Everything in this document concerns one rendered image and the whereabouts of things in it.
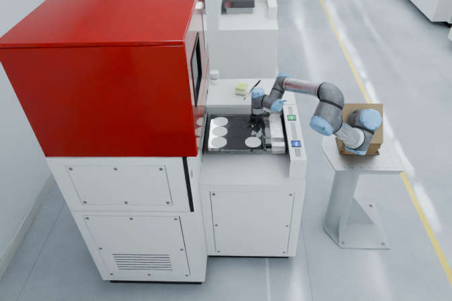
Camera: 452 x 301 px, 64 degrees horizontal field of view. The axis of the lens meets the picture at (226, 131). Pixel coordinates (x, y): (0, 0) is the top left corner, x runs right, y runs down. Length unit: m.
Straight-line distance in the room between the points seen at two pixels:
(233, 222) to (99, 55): 1.40
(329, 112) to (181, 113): 0.69
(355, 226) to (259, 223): 0.94
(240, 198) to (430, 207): 1.77
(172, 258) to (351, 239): 1.36
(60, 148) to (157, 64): 0.69
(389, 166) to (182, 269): 1.45
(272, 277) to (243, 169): 0.88
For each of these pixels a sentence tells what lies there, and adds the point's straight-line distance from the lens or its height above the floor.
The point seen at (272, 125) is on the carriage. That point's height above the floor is 0.88.
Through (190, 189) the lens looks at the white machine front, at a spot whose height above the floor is 1.00.
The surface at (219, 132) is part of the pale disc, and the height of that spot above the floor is 0.90.
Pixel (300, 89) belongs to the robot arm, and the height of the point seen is 1.36.
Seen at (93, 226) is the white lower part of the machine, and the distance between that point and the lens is 2.30.
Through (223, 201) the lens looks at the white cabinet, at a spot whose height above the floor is 0.67.
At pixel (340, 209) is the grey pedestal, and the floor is 0.27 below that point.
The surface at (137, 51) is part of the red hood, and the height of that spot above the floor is 1.78.
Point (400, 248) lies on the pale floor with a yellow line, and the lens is 3.10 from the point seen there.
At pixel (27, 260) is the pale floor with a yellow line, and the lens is 3.24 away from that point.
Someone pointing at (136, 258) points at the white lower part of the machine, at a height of 0.36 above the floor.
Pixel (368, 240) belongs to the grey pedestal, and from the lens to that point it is 3.04.
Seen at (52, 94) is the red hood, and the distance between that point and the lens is 1.71.
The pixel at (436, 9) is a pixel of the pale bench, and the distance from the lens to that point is 6.60.
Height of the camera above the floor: 2.40
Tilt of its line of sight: 39 degrees down
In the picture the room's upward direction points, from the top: 3 degrees counter-clockwise
